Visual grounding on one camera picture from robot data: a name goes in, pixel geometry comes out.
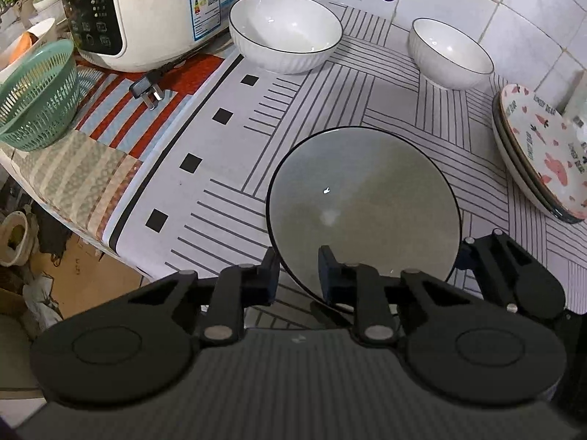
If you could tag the green plastic basket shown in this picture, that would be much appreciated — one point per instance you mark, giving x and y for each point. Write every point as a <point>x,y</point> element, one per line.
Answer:
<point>39,96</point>

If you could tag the cardboard box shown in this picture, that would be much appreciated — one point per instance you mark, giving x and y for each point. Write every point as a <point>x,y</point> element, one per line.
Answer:
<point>87,279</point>

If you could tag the white ceramic pot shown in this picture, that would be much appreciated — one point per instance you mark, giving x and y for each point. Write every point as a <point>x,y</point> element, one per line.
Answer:
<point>13,238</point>

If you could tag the white bowl dark rim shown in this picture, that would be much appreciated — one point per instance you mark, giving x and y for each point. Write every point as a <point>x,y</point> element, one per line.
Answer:
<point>451,50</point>
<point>284,27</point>
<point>362,201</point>

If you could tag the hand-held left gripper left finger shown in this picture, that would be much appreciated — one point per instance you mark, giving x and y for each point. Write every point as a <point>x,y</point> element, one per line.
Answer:
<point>261,284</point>

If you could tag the cream rice cooker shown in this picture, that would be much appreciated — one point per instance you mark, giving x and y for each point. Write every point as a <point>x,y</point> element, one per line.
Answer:
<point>151,9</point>

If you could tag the white plate sun print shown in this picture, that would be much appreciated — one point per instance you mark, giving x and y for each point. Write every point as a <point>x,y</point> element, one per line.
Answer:
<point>506,158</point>

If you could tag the striped white table cover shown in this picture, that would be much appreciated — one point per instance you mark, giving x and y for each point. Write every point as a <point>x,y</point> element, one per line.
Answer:
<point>348,110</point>

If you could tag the white plastic bags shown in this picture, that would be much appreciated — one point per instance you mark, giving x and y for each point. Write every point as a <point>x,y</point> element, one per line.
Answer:
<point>41,300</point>

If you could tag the white dish orange content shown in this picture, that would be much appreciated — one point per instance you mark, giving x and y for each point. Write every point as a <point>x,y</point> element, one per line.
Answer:
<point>27,39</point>

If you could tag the patchwork striped cloth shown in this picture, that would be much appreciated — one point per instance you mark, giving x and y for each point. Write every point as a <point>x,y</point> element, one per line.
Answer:
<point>82,169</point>

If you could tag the pink rabbit print plate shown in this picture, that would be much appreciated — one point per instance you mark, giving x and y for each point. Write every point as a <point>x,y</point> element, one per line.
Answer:
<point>550,146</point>

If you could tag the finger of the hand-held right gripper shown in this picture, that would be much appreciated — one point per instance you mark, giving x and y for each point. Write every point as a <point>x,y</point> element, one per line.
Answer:
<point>490,256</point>

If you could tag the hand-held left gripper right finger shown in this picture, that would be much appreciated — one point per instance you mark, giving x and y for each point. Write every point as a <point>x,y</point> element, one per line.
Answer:
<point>326,268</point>

